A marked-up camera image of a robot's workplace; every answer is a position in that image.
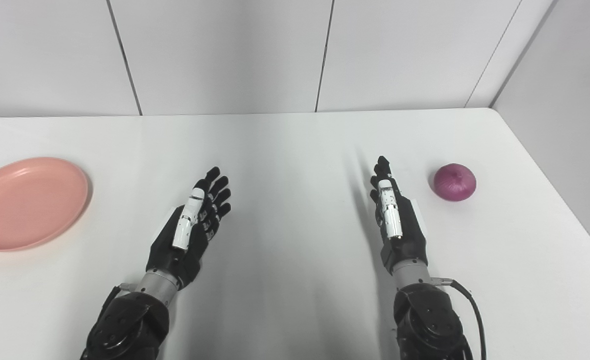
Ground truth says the pink plate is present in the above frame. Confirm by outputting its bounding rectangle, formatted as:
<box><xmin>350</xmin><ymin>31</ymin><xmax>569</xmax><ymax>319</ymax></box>
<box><xmin>0</xmin><ymin>157</ymin><xmax>90</xmax><ymax>252</ymax></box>

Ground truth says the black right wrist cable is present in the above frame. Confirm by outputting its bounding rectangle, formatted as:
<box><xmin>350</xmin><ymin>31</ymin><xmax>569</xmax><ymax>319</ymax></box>
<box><xmin>431</xmin><ymin>277</ymin><xmax>487</xmax><ymax>360</ymax></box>

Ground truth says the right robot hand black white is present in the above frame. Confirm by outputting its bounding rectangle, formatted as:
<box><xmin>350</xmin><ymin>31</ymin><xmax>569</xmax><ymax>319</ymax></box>
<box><xmin>369</xmin><ymin>155</ymin><xmax>429</xmax><ymax>276</ymax></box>

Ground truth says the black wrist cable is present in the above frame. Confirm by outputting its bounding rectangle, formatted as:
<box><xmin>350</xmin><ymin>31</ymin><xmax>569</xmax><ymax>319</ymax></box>
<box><xmin>431</xmin><ymin>277</ymin><xmax>487</xmax><ymax>360</ymax></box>
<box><xmin>106</xmin><ymin>283</ymin><xmax>137</xmax><ymax>306</ymax></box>

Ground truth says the purple red onion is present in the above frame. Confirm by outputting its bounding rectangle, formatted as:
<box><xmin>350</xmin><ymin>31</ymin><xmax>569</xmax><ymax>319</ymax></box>
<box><xmin>433</xmin><ymin>163</ymin><xmax>477</xmax><ymax>202</ymax></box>

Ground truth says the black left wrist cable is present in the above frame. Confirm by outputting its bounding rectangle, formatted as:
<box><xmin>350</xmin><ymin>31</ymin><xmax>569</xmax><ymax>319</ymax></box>
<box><xmin>106</xmin><ymin>283</ymin><xmax>137</xmax><ymax>306</ymax></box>

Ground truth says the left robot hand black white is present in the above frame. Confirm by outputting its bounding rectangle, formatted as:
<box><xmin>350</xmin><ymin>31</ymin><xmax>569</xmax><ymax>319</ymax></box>
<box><xmin>145</xmin><ymin>166</ymin><xmax>232</xmax><ymax>291</ymax></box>

